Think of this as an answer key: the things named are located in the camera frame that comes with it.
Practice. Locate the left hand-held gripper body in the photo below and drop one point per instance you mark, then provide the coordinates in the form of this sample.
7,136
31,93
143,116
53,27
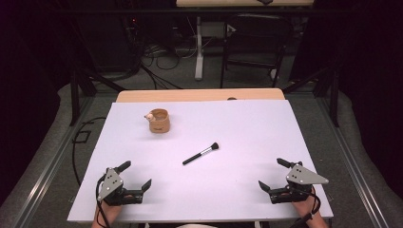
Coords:
111,185

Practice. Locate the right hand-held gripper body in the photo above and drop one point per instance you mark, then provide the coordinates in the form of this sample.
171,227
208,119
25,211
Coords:
302,177

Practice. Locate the person's left hand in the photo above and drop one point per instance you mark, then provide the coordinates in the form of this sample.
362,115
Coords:
109,210

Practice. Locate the person's right hand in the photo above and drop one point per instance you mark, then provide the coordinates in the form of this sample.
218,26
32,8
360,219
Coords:
303,207

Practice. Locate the tan ceramic animal cup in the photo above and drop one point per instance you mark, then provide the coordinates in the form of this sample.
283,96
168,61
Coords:
159,122

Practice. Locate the black makeup brush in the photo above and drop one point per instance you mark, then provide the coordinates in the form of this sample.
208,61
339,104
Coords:
200,154

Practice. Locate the black folding chair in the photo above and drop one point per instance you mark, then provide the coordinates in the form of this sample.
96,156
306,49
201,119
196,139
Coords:
253,41

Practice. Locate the white desk leg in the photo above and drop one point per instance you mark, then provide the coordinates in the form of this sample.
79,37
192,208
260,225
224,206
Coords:
198,53

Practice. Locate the light wooden desk top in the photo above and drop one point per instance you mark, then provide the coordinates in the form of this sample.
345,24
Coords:
244,3

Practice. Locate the aluminium floor rail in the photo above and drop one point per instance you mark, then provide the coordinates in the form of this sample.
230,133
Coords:
351,171
47,177

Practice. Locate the black metal frame stand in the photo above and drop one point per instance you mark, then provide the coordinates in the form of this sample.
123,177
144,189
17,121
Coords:
75,95
333,95

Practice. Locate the black horizontal frame bar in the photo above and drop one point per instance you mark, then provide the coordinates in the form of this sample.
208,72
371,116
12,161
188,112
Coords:
202,11

